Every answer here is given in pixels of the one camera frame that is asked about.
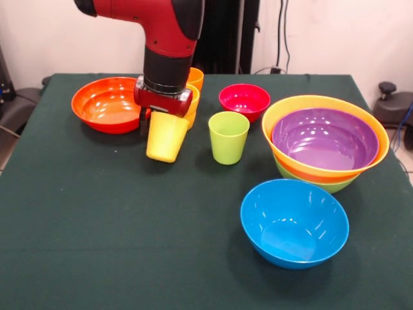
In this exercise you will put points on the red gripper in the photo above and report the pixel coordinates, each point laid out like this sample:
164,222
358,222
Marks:
161,101

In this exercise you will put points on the yellow cup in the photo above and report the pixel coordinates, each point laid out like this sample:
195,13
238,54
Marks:
195,97
164,139

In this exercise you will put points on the small pink bowl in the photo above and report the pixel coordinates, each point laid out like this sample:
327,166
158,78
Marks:
243,100

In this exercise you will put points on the large orange bowl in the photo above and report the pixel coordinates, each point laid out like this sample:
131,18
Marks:
280,155

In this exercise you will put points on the purple bowl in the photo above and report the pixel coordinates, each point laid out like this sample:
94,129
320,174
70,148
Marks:
322,145

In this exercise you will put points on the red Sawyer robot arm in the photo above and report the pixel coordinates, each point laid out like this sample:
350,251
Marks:
167,32

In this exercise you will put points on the red bowl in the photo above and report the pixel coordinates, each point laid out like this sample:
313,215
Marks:
103,109

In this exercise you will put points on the yellow-orange cup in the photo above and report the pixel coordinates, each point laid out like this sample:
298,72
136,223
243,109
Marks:
192,121

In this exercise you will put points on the orange cup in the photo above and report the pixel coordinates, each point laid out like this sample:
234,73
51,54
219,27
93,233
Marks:
197,77

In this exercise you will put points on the green cup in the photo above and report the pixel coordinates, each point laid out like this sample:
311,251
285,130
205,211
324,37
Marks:
227,148

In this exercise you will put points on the dark green tablecloth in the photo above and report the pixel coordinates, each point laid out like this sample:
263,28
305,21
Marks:
129,242

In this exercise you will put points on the black equipment box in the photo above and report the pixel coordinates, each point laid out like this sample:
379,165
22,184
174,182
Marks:
4,84

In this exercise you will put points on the blue bowl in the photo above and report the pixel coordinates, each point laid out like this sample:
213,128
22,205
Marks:
293,229

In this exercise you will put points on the green bowl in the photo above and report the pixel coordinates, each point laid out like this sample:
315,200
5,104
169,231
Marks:
335,187

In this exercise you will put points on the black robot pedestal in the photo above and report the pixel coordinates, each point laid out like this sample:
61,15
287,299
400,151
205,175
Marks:
226,35

